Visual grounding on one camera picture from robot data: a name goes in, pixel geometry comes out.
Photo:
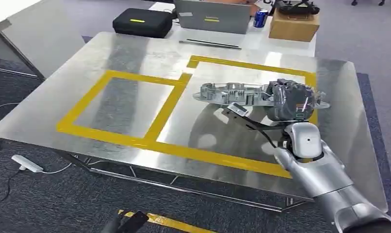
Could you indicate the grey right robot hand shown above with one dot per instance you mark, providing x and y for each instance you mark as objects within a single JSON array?
[{"x": 290, "y": 99}]

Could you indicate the silver plastic wheel hubcap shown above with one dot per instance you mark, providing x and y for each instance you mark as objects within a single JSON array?
[{"x": 231, "y": 93}]

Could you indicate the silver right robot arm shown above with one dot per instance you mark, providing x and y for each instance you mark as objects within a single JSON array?
[{"x": 327, "y": 180}]

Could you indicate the white table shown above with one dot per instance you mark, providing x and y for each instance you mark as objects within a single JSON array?
[{"x": 256, "y": 40}]

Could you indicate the brown cardboard box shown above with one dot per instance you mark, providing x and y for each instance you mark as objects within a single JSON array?
[{"x": 293, "y": 27}]

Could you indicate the blue drink can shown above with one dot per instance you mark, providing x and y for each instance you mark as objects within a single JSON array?
[{"x": 260, "y": 18}]

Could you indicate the black controller device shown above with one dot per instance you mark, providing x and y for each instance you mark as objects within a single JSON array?
[{"x": 296, "y": 6}]

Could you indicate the thin grey metal bar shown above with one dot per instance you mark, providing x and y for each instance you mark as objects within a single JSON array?
[{"x": 210, "y": 44}]

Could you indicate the grey laptop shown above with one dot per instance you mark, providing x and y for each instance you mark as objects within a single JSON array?
[{"x": 213, "y": 17}]

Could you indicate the yellow tape on bench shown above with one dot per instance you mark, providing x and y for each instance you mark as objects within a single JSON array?
[{"x": 165, "y": 111}]

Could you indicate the steel bench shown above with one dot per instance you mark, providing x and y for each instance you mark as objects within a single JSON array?
[{"x": 128, "y": 106}]

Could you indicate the black carry case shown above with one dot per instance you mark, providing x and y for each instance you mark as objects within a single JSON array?
[{"x": 142, "y": 22}]

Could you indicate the yellow floor tape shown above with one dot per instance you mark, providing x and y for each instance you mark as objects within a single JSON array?
[{"x": 173, "y": 222}]

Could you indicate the white power strip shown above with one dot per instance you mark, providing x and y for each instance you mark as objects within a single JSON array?
[{"x": 26, "y": 163}]

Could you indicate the white desk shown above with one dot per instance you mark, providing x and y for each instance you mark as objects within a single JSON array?
[{"x": 9, "y": 19}]

